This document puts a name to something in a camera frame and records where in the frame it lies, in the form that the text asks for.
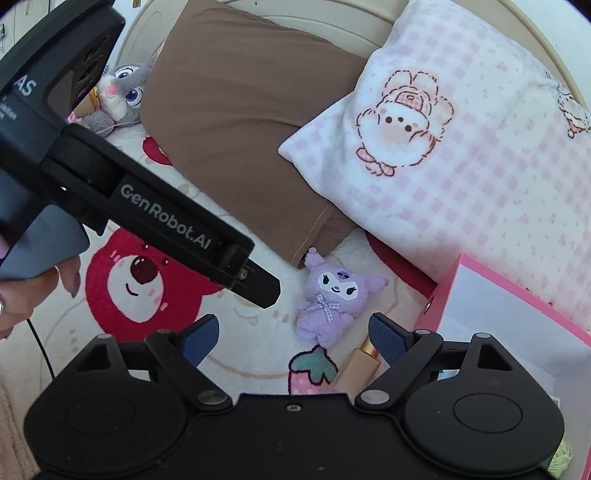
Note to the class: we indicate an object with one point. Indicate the purple plush toy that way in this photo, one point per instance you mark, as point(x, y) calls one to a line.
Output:
point(323, 314)

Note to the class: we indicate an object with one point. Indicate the pink cardboard box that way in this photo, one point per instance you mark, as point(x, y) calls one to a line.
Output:
point(485, 314)

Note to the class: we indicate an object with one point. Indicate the pink checkered pillow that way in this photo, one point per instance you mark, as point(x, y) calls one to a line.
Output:
point(461, 161)

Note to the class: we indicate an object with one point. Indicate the brown pillow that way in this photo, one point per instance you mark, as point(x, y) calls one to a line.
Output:
point(231, 115)

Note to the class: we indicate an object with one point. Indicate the cream bed headboard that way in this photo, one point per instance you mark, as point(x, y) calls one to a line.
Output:
point(332, 18)

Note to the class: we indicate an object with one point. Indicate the peach fuzzy cloth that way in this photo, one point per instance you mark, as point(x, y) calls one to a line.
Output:
point(16, 429)

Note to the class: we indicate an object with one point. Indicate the grey rabbit plush toy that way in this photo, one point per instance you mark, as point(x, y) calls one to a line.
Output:
point(115, 101)

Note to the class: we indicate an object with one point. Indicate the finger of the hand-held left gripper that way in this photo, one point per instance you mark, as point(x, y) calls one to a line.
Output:
point(263, 288)

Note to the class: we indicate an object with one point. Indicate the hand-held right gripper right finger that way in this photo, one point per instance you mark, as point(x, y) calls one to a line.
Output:
point(385, 341)

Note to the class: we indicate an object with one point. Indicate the green patterned cloth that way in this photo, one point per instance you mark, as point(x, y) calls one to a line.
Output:
point(561, 457)

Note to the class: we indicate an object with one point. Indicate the foundation bottle with gold cap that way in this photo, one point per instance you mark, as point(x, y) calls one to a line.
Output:
point(355, 369)

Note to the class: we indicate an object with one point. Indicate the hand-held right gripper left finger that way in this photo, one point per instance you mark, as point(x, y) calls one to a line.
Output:
point(203, 339)

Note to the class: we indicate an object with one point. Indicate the person's left hand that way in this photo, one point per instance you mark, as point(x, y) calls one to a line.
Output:
point(27, 295)

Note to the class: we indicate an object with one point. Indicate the bear printed blanket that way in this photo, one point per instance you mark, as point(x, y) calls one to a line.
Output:
point(258, 332)

